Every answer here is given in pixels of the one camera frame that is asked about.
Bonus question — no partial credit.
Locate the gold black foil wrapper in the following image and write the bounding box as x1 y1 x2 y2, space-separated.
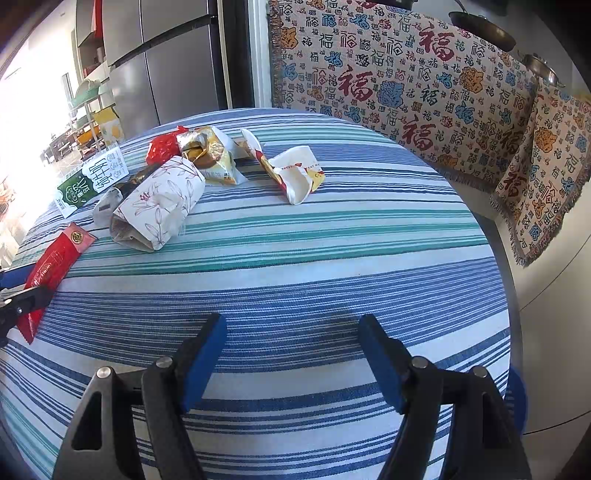
92 164 159 228

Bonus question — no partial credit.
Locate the floral white paper bag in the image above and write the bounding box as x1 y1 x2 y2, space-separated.
109 156 205 252

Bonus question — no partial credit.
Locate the cluttered storage shelf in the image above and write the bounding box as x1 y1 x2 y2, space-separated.
41 1 122 163

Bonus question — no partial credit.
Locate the patterned fu character blanket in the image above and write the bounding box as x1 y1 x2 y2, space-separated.
269 1 537 192

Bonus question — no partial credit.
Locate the white red paper wrapper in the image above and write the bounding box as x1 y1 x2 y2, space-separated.
240 128 325 205

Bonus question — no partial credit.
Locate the blue green striped tablecloth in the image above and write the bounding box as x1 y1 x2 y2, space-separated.
1 109 510 479

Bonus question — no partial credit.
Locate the green white milk carton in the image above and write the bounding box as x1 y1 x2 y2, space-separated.
54 146 129 218

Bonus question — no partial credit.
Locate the yellow white snack wrapper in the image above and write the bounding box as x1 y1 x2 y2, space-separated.
176 126 247 185

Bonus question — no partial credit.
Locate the stainless steel refrigerator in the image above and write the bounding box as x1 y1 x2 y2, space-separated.
102 0 228 139

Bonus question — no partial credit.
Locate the dark frying pan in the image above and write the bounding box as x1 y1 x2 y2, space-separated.
449 0 516 52

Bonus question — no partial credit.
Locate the red snack packet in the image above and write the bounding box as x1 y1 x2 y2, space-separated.
17 222 96 344

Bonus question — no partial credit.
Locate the blue bin rim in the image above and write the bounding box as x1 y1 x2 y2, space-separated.
504 366 529 435

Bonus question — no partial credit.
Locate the red plastic bag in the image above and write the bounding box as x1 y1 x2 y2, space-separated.
145 126 188 165

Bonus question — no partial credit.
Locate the steel pot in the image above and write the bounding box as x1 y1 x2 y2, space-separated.
518 51 566 88

